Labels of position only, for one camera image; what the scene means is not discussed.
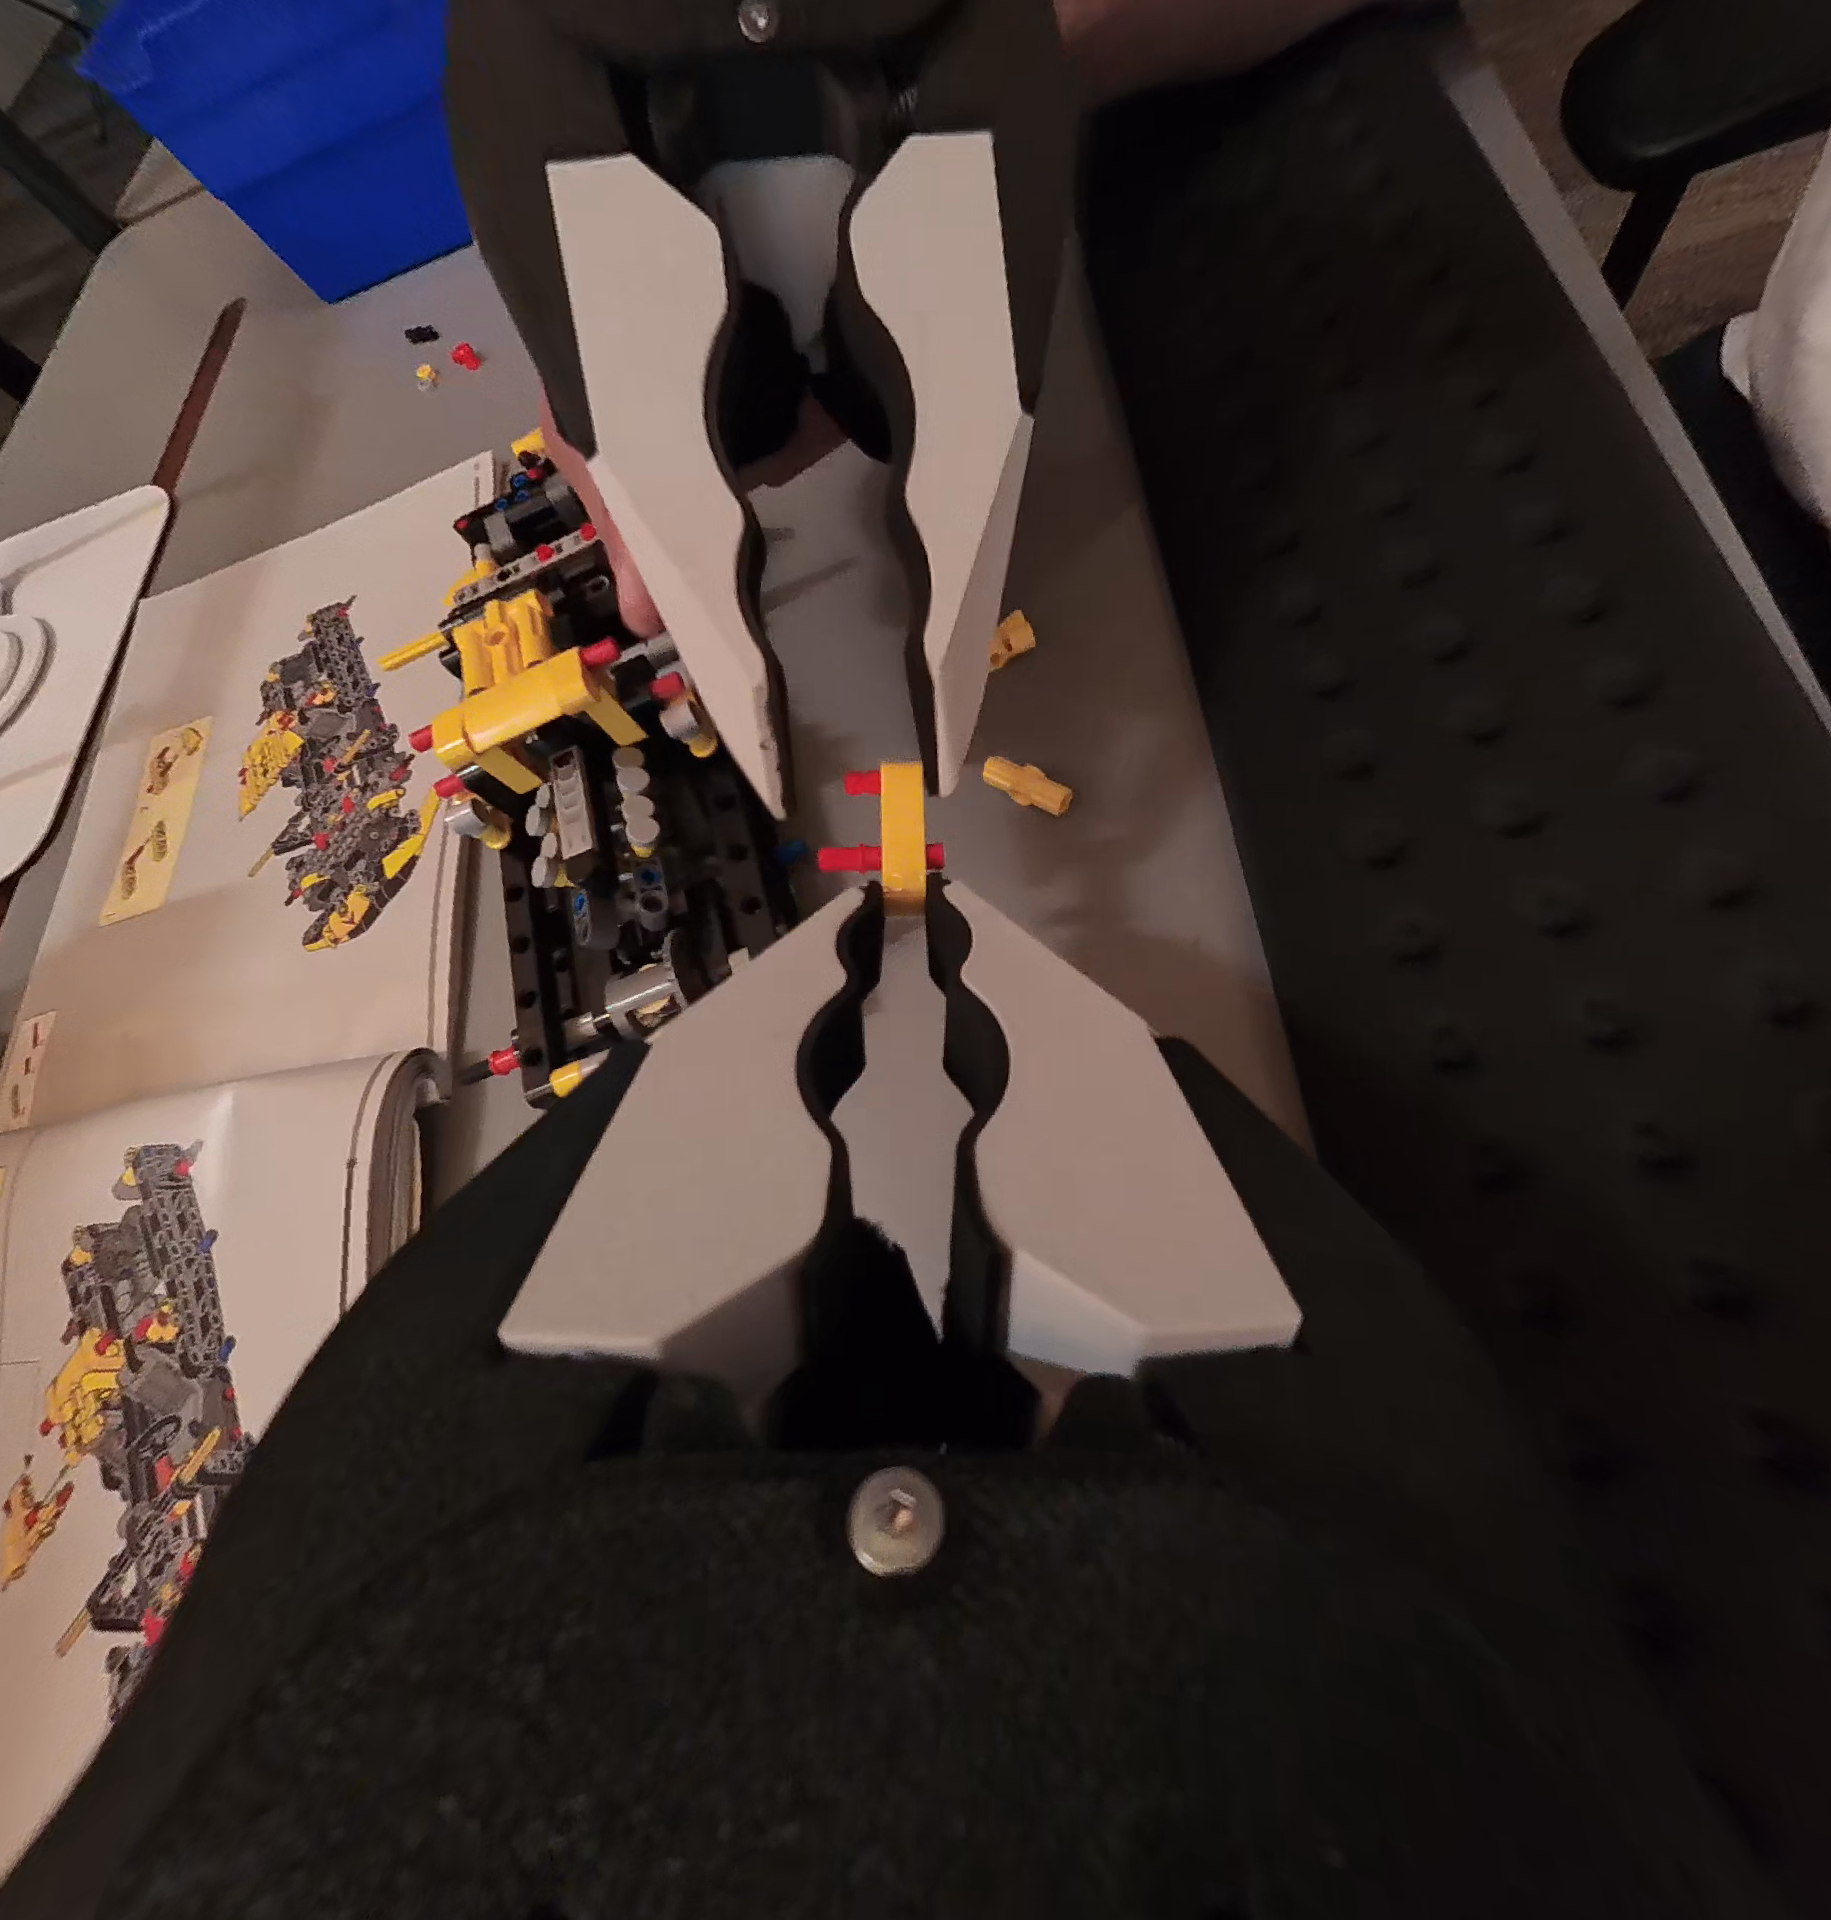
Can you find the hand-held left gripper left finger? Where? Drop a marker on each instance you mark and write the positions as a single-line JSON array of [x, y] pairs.
[[661, 1198]]

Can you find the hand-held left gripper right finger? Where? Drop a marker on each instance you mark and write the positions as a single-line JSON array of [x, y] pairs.
[[1140, 1198]]

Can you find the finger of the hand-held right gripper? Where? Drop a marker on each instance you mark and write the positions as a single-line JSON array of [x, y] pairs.
[[645, 420], [961, 449]]

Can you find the yellow black lego car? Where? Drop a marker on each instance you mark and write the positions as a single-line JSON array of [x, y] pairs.
[[555, 704]]

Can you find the yellow thin lego beam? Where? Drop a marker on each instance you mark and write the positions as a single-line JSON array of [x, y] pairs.
[[901, 824]]

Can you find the scattered small lego pins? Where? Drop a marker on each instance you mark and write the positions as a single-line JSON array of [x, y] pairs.
[[464, 354]]

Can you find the yellow wedge lego connector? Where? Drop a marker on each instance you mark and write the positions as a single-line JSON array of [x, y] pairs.
[[1013, 638]]

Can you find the yellow lego axle connector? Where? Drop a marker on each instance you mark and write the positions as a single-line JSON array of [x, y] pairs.
[[1030, 782]]

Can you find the lego instruction booklet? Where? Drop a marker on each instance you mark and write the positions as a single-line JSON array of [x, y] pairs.
[[183, 975]]

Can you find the person's right hand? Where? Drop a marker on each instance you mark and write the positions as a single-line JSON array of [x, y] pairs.
[[626, 577]]

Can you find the blue storage bin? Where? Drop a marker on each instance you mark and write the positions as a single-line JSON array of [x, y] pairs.
[[315, 135]]

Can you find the black perforated mat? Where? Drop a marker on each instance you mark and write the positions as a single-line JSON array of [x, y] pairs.
[[1455, 901]]

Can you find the black office chair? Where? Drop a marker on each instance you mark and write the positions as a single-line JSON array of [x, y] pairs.
[[1679, 92]]

